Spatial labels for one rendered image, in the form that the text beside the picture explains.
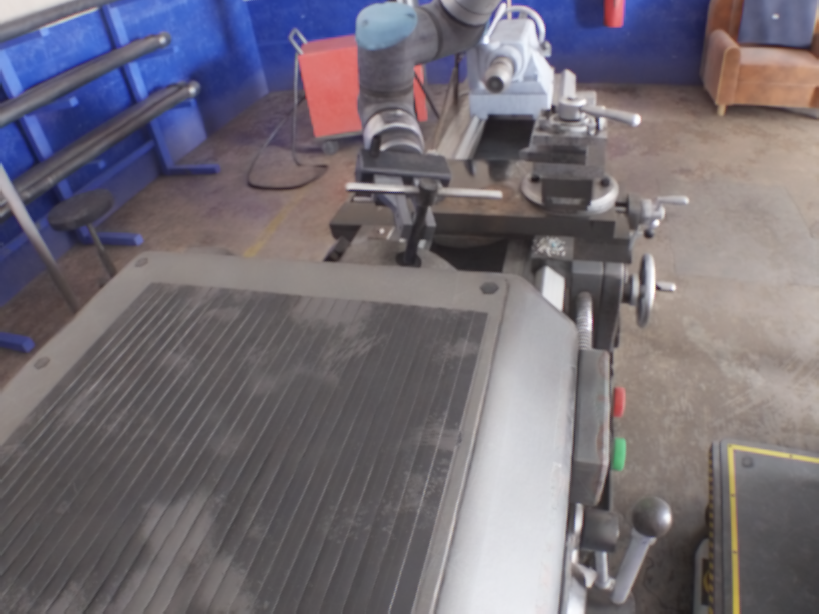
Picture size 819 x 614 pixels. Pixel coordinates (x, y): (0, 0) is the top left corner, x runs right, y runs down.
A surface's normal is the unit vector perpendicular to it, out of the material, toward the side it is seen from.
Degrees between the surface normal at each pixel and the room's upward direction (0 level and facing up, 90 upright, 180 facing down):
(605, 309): 90
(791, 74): 90
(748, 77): 90
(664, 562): 0
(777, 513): 0
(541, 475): 45
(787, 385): 0
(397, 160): 20
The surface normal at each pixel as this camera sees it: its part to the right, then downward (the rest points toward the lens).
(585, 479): -0.26, 0.62
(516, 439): 0.59, -0.50
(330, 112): 0.08, 0.60
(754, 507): -0.12, -0.78
